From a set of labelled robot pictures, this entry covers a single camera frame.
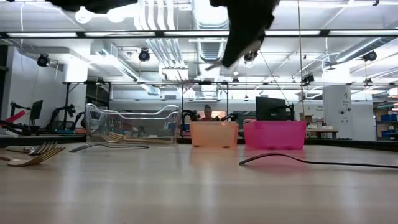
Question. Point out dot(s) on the orange plastic bin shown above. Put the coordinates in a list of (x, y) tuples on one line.
[(214, 135)]

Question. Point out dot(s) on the background black metal frame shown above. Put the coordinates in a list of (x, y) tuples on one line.
[(205, 83)]

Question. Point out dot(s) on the silver ventilation duct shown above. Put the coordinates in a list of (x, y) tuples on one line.
[(208, 51)]

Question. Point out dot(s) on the pink plastic bin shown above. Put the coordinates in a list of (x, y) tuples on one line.
[(273, 135)]

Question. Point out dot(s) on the black computer monitor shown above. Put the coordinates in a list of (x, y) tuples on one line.
[(270, 109)]

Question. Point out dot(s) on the background wooden table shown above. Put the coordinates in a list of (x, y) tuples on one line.
[(321, 131)]

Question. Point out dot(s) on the black ceiling fixture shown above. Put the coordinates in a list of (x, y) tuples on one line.
[(144, 56), (43, 60), (308, 79), (251, 57), (370, 56)]

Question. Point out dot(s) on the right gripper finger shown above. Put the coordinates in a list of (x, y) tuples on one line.
[(241, 48)]

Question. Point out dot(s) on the black overhead light beam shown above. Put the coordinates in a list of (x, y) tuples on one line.
[(324, 33)]

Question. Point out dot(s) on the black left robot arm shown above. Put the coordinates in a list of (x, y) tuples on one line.
[(93, 4)]

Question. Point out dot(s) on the dark metal fork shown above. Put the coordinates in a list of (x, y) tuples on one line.
[(79, 149), (252, 160)]

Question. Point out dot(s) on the small black background monitor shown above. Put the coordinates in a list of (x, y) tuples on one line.
[(36, 110)]

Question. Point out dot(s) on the background storage shelf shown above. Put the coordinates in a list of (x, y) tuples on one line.
[(387, 118)]

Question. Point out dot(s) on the clear plastic bin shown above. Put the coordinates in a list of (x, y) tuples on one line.
[(149, 124)]

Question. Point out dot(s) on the person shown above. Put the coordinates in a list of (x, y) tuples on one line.
[(209, 112)]

